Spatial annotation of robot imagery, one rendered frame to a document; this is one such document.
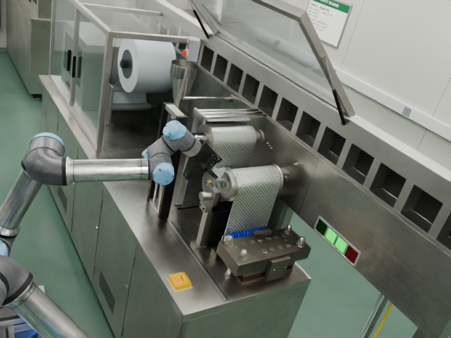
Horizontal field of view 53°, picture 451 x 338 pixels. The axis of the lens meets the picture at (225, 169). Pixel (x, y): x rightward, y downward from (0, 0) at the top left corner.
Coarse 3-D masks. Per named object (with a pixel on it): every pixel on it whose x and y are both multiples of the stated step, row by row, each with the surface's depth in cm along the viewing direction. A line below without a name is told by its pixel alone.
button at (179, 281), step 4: (180, 272) 188; (184, 272) 189; (172, 276) 185; (176, 276) 185; (180, 276) 186; (184, 276) 187; (172, 280) 183; (176, 280) 183; (180, 280) 184; (184, 280) 184; (188, 280) 185; (172, 284) 183; (176, 284) 182; (180, 284) 182; (184, 284) 183; (188, 284) 184; (176, 288) 181; (180, 288) 183
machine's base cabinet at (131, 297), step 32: (64, 128) 306; (64, 192) 320; (96, 192) 259; (96, 224) 264; (96, 256) 269; (128, 256) 224; (96, 288) 275; (128, 288) 227; (160, 288) 194; (128, 320) 231; (160, 320) 197; (192, 320) 176; (224, 320) 188; (256, 320) 201; (288, 320) 216
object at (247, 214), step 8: (240, 200) 194; (248, 200) 197; (256, 200) 200; (264, 200) 202; (272, 200) 205; (232, 208) 194; (240, 208) 197; (248, 208) 200; (256, 208) 202; (264, 208) 205; (232, 216) 197; (240, 216) 200; (248, 216) 202; (256, 216) 205; (264, 216) 208; (232, 224) 200; (240, 224) 202; (248, 224) 205; (256, 224) 208; (264, 224) 212; (232, 232) 202
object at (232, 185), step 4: (224, 172) 192; (228, 172) 191; (228, 176) 190; (232, 176) 190; (232, 180) 189; (232, 184) 189; (232, 188) 189; (228, 192) 191; (232, 192) 190; (224, 196) 194; (228, 196) 191
